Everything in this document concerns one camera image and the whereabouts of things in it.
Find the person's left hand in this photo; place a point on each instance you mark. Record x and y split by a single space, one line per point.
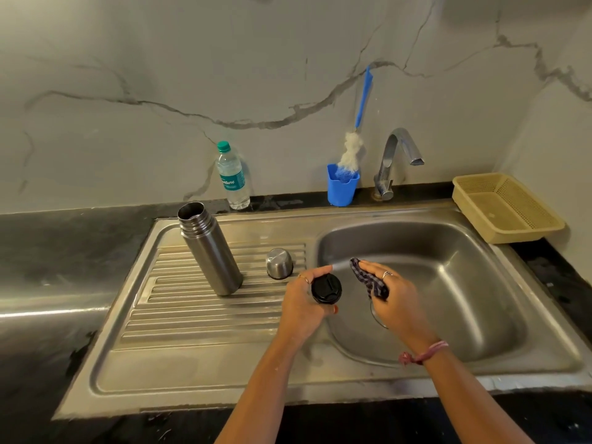
300 314

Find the person's right hand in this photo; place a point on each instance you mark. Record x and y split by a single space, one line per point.
402 309

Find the black stopper lid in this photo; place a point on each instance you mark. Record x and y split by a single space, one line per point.
326 288

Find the dark checked cloth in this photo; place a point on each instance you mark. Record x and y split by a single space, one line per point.
370 282

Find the steel cup cap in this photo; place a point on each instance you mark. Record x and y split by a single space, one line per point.
279 263

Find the stainless steel flask body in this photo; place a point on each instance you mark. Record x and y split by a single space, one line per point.
210 251

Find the blue white bottle brush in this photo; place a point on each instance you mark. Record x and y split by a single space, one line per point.
364 97

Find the person's right forearm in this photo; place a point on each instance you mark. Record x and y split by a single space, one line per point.
476 402

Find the person's left forearm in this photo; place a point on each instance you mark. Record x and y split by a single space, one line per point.
263 397

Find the clear plastic water bottle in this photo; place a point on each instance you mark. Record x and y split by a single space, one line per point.
232 177

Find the stainless steel sink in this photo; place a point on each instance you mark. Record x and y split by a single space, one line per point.
208 365

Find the blue plastic brush holder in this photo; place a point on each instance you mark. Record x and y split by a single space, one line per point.
343 191

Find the yellow plastic basket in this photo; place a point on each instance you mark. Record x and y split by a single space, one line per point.
541 221

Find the chrome faucet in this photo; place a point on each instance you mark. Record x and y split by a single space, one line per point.
397 143

